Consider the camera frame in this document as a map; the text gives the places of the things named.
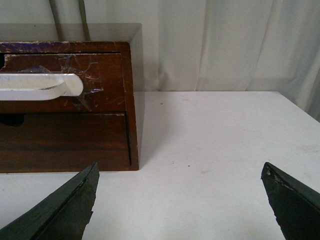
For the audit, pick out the white plastic drawer handle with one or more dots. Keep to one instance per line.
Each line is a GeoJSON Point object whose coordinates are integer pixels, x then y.
{"type": "Point", "coordinates": [39, 86]}

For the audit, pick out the dark wooden drawer cabinet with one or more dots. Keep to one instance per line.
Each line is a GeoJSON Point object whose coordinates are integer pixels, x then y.
{"type": "Point", "coordinates": [85, 38]}

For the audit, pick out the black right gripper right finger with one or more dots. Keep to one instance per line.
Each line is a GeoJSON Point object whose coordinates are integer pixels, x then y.
{"type": "Point", "coordinates": [295, 205]}

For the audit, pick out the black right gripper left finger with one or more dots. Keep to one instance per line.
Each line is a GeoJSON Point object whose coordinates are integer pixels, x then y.
{"type": "Point", "coordinates": [63, 215]}

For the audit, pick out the wooden drawer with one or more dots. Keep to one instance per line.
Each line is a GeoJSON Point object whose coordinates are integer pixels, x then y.
{"type": "Point", "coordinates": [63, 142]}
{"type": "Point", "coordinates": [101, 75]}

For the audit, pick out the white curtain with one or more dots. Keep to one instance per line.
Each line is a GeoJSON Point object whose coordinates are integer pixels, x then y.
{"type": "Point", "coordinates": [207, 45]}

